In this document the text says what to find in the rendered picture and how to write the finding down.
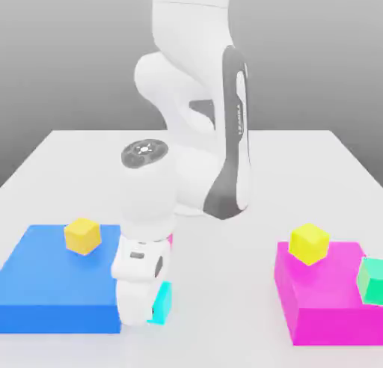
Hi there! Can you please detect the small cyan cube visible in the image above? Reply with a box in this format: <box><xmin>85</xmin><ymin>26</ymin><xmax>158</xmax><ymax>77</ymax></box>
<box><xmin>146</xmin><ymin>280</ymin><xmax>174</xmax><ymax>326</ymax></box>

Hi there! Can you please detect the small yellow cube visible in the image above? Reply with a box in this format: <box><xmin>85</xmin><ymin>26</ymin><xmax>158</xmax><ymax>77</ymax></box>
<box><xmin>288</xmin><ymin>222</ymin><xmax>331</xmax><ymax>267</ymax></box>

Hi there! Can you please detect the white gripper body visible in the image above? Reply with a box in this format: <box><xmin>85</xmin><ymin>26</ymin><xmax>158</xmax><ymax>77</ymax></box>
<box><xmin>115</xmin><ymin>279</ymin><xmax>165</xmax><ymax>328</ymax></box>

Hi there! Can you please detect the large blue box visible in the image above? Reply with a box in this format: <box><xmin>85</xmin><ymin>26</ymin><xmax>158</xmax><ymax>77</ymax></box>
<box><xmin>0</xmin><ymin>224</ymin><xmax>123</xmax><ymax>335</ymax></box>

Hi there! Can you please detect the small green cube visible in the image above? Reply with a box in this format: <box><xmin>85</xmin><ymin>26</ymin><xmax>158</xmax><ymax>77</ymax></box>
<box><xmin>356</xmin><ymin>256</ymin><xmax>383</xmax><ymax>307</ymax></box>

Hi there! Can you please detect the small orange-yellow cube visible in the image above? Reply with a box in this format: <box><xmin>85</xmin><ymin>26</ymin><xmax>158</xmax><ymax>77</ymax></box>
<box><xmin>63</xmin><ymin>217</ymin><xmax>102</xmax><ymax>257</ymax></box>

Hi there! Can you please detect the large magenta box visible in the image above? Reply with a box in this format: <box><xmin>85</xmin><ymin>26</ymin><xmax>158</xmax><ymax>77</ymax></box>
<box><xmin>273</xmin><ymin>241</ymin><xmax>383</xmax><ymax>347</ymax></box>

